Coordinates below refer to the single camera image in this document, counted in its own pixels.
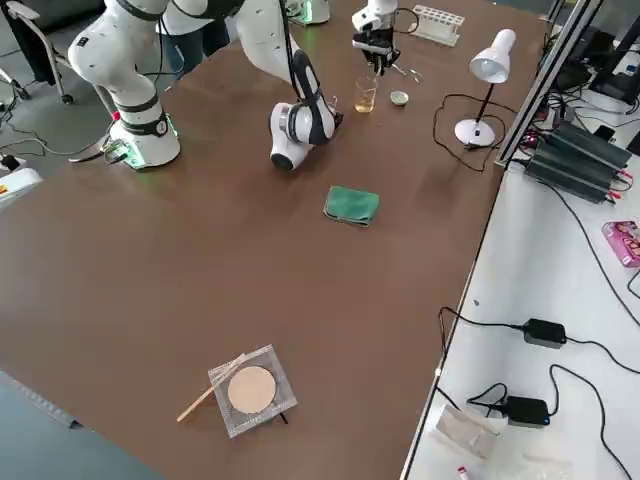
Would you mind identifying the metal crucible tongs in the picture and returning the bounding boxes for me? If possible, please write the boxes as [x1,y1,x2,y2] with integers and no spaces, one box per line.
[392,62,424,84]

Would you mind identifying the glass beaker with yellow liquid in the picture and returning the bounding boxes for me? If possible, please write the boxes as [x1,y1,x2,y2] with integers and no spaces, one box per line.
[354,75,379,114]

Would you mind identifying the white test tube rack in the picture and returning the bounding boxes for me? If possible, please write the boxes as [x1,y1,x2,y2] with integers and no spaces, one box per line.
[408,3,467,48]

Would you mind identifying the green folded cloth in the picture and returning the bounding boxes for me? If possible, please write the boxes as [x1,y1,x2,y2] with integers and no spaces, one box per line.
[322,185,381,231]

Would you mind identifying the white desk lamp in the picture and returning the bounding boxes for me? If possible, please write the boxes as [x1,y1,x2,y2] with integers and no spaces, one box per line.
[453,28,518,149]

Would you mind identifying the person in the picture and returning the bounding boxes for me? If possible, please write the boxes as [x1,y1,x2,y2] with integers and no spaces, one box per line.
[157,0,232,76]

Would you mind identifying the black power supply unit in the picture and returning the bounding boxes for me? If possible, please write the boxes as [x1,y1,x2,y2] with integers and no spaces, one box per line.
[523,142,621,204]
[547,122,632,169]

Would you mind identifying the black computer monitor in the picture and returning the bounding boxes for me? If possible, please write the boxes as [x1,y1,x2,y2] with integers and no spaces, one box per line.
[587,0,640,115]

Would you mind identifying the pink printed box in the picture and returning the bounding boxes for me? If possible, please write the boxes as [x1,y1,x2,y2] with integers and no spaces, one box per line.
[600,218,640,270]

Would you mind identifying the black power adapter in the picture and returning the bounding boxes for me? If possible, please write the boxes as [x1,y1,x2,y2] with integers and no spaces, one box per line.
[522,317,568,349]
[505,395,551,428]

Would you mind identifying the grey office chair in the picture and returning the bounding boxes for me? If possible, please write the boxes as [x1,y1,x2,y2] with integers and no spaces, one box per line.
[3,0,77,107]

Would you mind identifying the wooden test tube clamp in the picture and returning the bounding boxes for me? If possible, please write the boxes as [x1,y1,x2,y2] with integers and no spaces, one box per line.
[175,351,250,424]

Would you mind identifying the white control box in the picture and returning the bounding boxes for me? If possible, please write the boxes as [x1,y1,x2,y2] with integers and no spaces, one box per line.
[0,166,44,211]

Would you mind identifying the clear plastic bag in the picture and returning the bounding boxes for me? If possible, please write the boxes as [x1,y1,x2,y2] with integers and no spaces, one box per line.
[428,403,502,462]

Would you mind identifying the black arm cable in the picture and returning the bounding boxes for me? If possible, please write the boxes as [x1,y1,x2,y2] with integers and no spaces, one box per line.
[392,5,421,37]
[155,0,331,109]

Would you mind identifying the black lamp cable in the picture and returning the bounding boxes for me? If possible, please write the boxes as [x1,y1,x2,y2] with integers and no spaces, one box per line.
[431,93,517,174]

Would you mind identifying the aluminium frame post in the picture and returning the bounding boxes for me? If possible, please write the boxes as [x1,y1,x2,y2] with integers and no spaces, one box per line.
[493,0,604,170]

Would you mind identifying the black adapter cable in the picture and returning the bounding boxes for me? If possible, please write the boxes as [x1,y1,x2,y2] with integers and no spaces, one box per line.
[466,382,512,419]
[547,363,635,475]
[438,305,527,377]
[563,335,640,375]

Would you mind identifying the black power supply cable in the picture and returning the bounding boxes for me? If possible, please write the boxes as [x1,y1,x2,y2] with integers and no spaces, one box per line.
[541,180,640,324]

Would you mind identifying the square wire gauze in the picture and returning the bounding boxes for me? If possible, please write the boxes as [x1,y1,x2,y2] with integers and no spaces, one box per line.
[206,342,300,440]

